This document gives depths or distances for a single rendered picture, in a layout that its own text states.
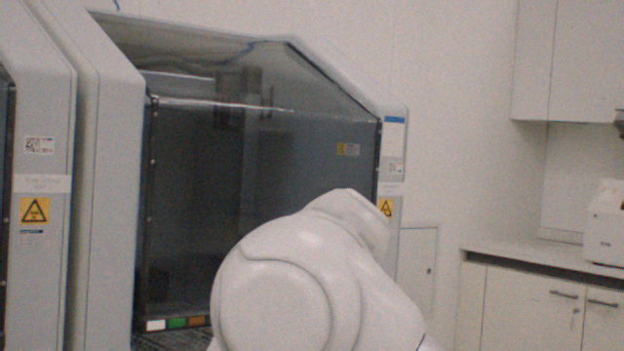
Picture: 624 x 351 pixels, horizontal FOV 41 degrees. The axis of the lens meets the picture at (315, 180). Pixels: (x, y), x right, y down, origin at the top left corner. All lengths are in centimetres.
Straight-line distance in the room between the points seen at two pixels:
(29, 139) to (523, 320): 278
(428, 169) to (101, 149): 244
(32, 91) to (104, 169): 19
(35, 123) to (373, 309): 91
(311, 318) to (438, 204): 324
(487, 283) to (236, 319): 333
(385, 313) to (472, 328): 334
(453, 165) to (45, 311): 269
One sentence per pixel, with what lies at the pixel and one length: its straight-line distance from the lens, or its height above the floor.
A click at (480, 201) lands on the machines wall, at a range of 413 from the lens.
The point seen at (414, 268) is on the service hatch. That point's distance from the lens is 382.
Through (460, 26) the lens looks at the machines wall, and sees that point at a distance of 396.
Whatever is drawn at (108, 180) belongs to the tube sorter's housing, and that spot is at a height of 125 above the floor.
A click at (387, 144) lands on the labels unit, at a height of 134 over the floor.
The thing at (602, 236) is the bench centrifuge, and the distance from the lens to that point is 366.
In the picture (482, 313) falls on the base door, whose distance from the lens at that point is 402.
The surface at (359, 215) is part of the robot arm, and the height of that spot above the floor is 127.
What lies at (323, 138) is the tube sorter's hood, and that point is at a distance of 184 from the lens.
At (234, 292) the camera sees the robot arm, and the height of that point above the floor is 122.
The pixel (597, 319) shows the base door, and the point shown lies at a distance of 369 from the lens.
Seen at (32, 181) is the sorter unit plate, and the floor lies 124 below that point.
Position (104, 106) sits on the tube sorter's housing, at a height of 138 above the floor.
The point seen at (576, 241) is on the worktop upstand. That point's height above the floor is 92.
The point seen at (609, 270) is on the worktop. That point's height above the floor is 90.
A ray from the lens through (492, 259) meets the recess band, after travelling 401.
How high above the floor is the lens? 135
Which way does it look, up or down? 3 degrees down
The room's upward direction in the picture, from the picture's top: 4 degrees clockwise
